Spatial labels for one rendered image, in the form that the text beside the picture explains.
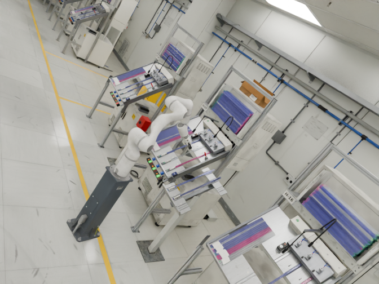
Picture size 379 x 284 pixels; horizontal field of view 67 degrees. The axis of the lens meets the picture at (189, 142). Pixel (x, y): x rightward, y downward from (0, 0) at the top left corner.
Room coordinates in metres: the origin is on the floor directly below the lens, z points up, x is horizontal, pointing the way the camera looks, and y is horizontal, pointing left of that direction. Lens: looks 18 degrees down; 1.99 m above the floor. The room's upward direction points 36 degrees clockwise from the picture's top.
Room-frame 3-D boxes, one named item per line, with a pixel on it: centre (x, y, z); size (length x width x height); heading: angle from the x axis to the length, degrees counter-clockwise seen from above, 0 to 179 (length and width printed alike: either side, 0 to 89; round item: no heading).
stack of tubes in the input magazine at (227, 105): (3.09, -0.19, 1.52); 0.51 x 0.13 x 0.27; 46
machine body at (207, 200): (3.21, -0.23, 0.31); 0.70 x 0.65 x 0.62; 46
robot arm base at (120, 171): (2.10, 0.32, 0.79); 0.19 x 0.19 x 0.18
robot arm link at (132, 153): (2.12, 0.35, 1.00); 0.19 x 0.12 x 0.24; 70
